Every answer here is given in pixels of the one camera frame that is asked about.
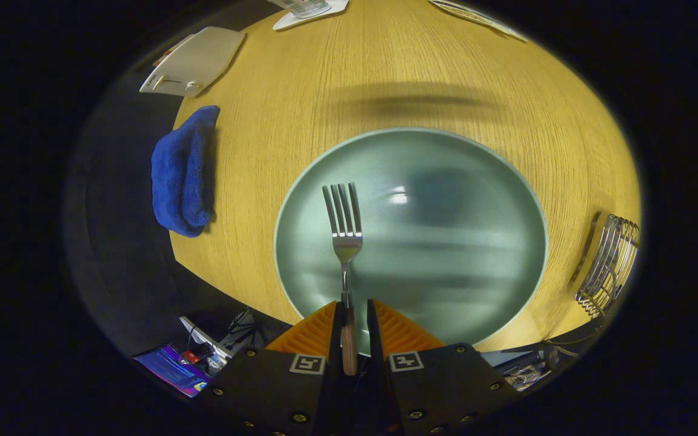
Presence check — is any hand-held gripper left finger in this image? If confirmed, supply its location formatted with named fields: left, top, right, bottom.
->
left=201, top=301, right=345, bottom=436

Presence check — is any white square coaster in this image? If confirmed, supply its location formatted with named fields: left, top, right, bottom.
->
left=272, top=0, right=350, bottom=31

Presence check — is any clear plastic drink bottle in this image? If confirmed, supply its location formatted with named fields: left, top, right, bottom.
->
left=267, top=0, right=331, bottom=19

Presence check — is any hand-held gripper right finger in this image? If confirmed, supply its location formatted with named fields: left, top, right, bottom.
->
left=366, top=299, right=522, bottom=436

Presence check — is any purple printed booklet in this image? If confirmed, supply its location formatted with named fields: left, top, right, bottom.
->
left=133, top=344, right=211, bottom=398

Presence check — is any white divided dish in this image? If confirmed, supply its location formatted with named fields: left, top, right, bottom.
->
left=429, top=0, right=528, bottom=43

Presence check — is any metal fork with wooden handle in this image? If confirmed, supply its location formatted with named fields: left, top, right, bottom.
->
left=322, top=183, right=364, bottom=376

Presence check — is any blue towel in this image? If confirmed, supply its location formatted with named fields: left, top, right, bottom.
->
left=151, top=105, right=221, bottom=238

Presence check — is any metal wire rack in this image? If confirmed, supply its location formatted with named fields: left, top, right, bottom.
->
left=575, top=214, right=640, bottom=320

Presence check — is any cream toaster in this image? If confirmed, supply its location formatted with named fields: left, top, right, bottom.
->
left=139, top=26, right=247, bottom=98

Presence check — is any pale green plate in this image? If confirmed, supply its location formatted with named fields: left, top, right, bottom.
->
left=273, top=127, right=549, bottom=357

